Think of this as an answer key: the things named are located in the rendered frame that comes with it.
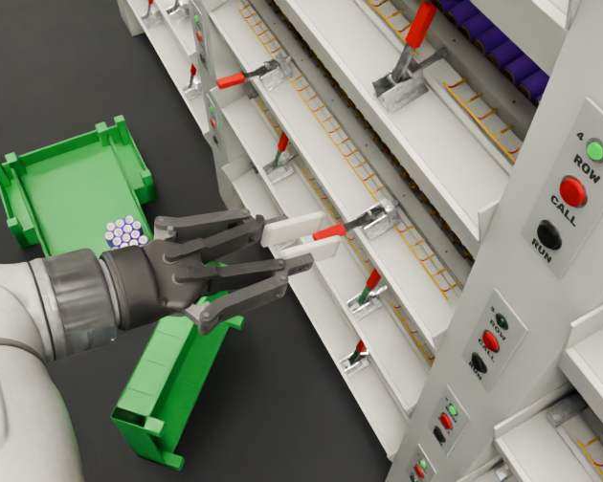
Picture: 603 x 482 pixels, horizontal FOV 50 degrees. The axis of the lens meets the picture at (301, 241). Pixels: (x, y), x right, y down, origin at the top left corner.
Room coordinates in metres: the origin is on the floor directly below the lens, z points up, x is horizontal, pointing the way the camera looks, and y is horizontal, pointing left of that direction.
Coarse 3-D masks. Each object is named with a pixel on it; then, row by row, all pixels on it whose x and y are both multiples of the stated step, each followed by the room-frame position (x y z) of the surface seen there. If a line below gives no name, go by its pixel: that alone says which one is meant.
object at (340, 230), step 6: (366, 216) 0.42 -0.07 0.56; (372, 216) 0.42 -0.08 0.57; (348, 222) 0.41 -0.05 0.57; (354, 222) 0.41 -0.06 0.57; (360, 222) 0.42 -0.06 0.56; (366, 222) 0.42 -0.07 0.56; (330, 228) 0.40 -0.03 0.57; (336, 228) 0.40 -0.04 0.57; (342, 228) 0.40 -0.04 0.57; (348, 228) 0.41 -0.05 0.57; (354, 228) 0.41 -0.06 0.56; (318, 234) 0.40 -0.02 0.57; (324, 234) 0.40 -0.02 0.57; (330, 234) 0.40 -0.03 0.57; (336, 234) 0.40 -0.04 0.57; (342, 234) 0.40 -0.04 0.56
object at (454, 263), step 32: (256, 0) 0.78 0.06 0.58; (256, 32) 0.74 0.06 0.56; (288, 32) 0.71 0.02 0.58; (320, 96) 0.60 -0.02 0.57; (352, 128) 0.54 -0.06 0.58; (384, 160) 0.49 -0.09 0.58; (416, 224) 0.40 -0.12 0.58; (416, 256) 0.37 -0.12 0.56; (448, 256) 0.36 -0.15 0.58; (448, 288) 0.33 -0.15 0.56
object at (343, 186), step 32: (224, 0) 0.82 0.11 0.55; (224, 32) 0.77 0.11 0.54; (256, 64) 0.70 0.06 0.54; (288, 96) 0.63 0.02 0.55; (288, 128) 0.58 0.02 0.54; (320, 128) 0.57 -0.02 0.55; (320, 160) 0.52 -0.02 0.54; (352, 160) 0.52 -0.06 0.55; (352, 192) 0.47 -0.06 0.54; (416, 192) 0.46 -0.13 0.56; (384, 256) 0.39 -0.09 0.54; (416, 288) 0.34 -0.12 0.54; (416, 320) 0.31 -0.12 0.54; (448, 320) 0.31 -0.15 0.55
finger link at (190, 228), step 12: (192, 216) 0.39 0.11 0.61; (204, 216) 0.39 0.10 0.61; (216, 216) 0.39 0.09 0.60; (228, 216) 0.40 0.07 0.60; (240, 216) 0.40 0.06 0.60; (156, 228) 0.37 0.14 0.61; (180, 228) 0.37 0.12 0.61; (192, 228) 0.38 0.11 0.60; (204, 228) 0.38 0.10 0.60; (216, 228) 0.39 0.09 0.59; (228, 228) 0.40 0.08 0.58; (180, 240) 0.37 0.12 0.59
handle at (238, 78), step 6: (252, 72) 0.65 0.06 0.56; (258, 72) 0.65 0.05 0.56; (264, 72) 0.65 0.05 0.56; (222, 78) 0.64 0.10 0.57; (228, 78) 0.64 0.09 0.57; (234, 78) 0.64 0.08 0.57; (240, 78) 0.64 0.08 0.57; (246, 78) 0.64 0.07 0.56; (216, 84) 0.63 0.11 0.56; (222, 84) 0.63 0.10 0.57; (228, 84) 0.63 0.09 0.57; (234, 84) 0.63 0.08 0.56
